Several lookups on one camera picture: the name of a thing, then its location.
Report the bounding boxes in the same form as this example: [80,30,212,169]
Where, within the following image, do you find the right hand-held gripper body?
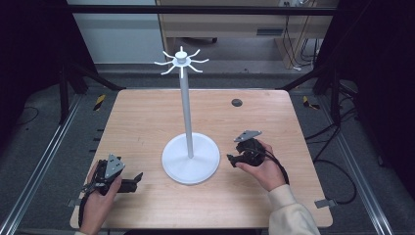
[233,129,267,167]

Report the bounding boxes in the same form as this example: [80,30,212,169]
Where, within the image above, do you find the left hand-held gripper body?
[92,153,127,196]

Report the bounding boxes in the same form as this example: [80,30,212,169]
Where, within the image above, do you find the white hook stand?
[154,45,221,186]

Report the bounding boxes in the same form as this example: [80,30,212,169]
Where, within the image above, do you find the person's right hand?
[235,139,288,193]

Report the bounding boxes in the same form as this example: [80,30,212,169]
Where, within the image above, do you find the person's left hand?
[78,161,123,235]

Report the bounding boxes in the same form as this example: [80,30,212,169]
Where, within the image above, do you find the yellow black tape piece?
[301,95,321,111]
[93,93,108,112]

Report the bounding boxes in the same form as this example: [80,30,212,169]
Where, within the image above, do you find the black metal stand strut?
[57,48,127,125]
[275,48,344,126]

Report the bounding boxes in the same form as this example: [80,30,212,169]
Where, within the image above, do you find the light wooden desk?
[156,0,339,71]

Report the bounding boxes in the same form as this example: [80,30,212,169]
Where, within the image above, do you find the white cabinet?
[66,0,168,65]

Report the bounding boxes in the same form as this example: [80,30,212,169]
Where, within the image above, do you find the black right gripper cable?
[246,147,291,186]

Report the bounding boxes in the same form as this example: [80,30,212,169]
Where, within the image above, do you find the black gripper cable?
[77,181,106,228]
[246,147,291,186]

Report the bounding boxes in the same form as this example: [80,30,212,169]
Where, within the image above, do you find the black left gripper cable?
[77,181,106,228]

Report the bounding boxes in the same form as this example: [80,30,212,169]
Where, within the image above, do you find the aluminium floor rail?
[0,93,84,235]
[316,95,395,235]

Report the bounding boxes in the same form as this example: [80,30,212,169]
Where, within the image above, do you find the thin black floor cable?
[15,105,40,127]

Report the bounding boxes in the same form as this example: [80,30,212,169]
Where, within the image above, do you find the hanging black desk cables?
[282,1,321,72]

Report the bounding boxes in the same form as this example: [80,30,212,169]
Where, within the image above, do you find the black horizontal frame bar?
[65,4,341,17]

